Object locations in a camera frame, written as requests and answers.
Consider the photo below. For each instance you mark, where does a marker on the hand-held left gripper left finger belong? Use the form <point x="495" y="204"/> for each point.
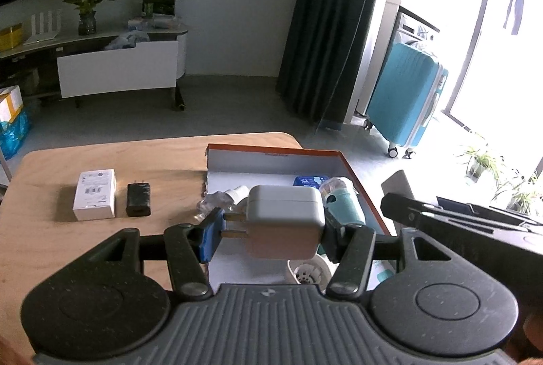
<point x="210" y="240"/>

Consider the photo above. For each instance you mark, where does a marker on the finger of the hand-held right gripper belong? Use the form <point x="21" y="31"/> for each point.
<point x="403" y="210"/>

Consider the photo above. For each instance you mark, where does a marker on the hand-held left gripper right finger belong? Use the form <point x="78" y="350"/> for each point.
<point x="335" y="238"/>

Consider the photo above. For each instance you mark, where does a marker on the teal label bottle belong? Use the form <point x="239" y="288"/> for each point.
<point x="345" y="204"/>

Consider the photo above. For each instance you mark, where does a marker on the clear bottle with white cap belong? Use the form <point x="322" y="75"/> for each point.
<point x="220" y="201"/>

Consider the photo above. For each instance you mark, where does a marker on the white round plug device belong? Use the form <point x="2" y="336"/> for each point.
<point x="307" y="269"/>

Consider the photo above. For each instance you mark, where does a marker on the white charger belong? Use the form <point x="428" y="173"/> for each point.
<point x="284" y="221"/>

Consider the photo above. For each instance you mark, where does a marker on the cartoon print bandage box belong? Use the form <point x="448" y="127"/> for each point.
<point x="382" y="274"/>

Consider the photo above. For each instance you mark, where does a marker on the orange rimmed cardboard box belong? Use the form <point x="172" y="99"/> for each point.
<point x="275" y="165"/>

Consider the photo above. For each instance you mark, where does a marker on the person's right hand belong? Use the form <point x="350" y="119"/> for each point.
<point x="536" y="329"/>

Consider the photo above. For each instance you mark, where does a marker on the grey flat board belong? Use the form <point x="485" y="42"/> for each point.
<point x="398" y="187"/>

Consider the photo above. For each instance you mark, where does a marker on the blue tissue pack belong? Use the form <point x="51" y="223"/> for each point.
<point x="312" y="180"/>

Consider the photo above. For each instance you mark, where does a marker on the spider plant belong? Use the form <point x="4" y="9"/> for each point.
<point x="500" y="174"/>

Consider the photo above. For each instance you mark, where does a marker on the black charger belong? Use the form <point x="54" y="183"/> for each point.
<point x="139" y="199"/>

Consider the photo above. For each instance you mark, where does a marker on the teal suitcase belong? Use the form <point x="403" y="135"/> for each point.
<point x="403" y="98"/>

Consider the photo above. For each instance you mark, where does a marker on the small white carton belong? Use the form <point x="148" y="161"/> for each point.
<point x="94" y="195"/>

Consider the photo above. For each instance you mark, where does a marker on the white cabinet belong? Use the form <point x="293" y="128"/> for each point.
<point x="371" y="59"/>

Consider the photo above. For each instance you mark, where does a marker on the washing machine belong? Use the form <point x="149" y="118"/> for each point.
<point x="418" y="28"/>

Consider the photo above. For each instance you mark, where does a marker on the white television stand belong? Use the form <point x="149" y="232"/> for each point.
<point x="118" y="68"/>

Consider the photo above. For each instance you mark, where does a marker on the dark green curtain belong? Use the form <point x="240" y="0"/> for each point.
<point x="331" y="21"/>

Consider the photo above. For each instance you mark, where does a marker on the blue cloth bundle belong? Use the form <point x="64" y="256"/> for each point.
<point x="127" y="40"/>

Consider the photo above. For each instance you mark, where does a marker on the blue plastic bag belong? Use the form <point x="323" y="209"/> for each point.
<point x="15" y="134"/>

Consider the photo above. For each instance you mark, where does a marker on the dark green picture box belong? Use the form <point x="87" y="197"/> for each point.
<point x="159" y="3"/>

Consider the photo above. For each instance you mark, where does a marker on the taped cardboard box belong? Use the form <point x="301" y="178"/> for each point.
<point x="10" y="102"/>

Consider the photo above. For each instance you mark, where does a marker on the white router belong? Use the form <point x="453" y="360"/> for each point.
<point x="42" y="30"/>

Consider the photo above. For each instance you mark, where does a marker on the yellow box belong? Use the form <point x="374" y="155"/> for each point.
<point x="10" y="37"/>

